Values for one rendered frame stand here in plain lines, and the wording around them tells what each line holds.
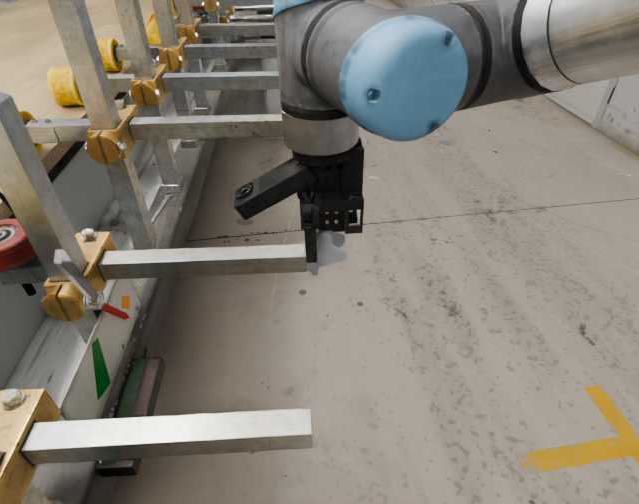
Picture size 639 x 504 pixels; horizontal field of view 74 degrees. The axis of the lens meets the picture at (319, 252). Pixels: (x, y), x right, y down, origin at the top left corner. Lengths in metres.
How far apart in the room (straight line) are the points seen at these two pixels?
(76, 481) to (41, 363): 0.31
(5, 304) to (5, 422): 0.38
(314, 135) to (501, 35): 0.20
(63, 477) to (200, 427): 0.24
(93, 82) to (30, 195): 0.25
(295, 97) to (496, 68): 0.19
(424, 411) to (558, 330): 0.66
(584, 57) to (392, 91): 0.14
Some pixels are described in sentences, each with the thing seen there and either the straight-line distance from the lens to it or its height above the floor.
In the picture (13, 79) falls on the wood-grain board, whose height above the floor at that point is 0.90.
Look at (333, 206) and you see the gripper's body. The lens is 0.54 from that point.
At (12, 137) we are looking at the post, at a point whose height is 1.07.
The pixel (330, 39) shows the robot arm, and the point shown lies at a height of 1.17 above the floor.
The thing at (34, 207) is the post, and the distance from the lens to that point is 0.59.
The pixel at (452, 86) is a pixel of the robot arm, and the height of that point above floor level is 1.14.
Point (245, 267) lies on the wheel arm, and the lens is 0.63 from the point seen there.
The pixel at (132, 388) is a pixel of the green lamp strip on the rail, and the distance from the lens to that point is 0.71.
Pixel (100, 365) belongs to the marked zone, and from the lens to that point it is 0.69.
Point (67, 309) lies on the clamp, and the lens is 0.65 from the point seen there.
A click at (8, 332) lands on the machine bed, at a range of 0.92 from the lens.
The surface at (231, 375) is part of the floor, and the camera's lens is 1.55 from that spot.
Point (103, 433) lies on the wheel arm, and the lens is 0.52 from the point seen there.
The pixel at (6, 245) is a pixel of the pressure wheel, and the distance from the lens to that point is 0.69.
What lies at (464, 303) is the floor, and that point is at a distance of 1.83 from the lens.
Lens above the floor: 1.25
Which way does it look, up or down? 39 degrees down
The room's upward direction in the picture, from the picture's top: straight up
